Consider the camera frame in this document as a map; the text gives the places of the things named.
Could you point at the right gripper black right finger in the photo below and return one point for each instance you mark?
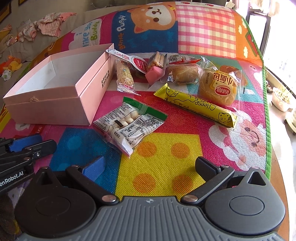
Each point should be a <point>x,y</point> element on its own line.
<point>216,178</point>

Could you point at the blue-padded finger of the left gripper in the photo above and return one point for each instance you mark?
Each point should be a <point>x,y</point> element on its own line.
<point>18,144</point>

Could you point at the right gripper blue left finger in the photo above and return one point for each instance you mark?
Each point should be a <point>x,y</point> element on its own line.
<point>83,178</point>

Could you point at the white candy bag green top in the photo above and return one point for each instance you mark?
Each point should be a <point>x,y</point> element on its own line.
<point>126,126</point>

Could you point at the pink cardboard gift box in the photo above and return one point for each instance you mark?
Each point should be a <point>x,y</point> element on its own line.
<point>65,88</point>

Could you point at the round bun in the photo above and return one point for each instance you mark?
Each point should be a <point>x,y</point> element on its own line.
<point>221,85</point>

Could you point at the yellow cheese snack bar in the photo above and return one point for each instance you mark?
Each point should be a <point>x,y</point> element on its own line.
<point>197,105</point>

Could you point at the oblong bread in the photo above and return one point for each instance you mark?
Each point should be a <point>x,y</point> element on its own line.
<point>187,73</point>

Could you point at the cereal bar clear wrapper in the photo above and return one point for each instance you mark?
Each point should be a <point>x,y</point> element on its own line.
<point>125,82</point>

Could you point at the biscuit sticks pink pack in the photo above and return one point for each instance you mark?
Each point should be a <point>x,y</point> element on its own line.
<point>156,67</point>

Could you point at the colourful cartoon play mat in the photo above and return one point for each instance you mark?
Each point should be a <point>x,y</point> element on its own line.
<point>163,162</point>

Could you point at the orange yellow plush toy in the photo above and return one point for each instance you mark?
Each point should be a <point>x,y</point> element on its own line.
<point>9,67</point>

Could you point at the grey bed pillow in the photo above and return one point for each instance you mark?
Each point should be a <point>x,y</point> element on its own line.
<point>27,51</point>

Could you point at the white planter pot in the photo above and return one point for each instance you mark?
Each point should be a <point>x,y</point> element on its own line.
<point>282,98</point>

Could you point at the small red white snack packet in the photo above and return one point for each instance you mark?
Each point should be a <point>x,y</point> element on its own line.
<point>181,59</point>

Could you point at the pink baby clothes pile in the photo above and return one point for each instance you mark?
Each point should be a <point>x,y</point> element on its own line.
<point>49,25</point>

